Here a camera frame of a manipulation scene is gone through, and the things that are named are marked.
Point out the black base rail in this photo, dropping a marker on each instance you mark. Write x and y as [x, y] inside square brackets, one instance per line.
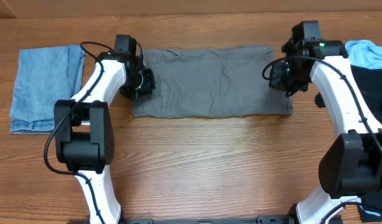
[209, 220]

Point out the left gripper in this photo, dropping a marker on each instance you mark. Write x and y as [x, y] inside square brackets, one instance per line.
[150, 84]

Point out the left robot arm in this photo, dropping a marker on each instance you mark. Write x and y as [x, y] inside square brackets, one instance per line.
[83, 132]

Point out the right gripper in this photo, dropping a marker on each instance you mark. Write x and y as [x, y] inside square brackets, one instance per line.
[279, 78]

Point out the light blue garment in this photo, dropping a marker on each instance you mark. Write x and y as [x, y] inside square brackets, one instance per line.
[364, 53]

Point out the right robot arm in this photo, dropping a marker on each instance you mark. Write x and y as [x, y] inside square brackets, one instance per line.
[352, 167]

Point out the folded blue denim jeans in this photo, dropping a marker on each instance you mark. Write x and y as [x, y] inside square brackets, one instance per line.
[44, 76]

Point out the grey shorts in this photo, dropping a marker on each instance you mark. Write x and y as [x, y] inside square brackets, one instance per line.
[210, 83]

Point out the black garment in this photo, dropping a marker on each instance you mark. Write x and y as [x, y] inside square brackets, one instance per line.
[369, 82]

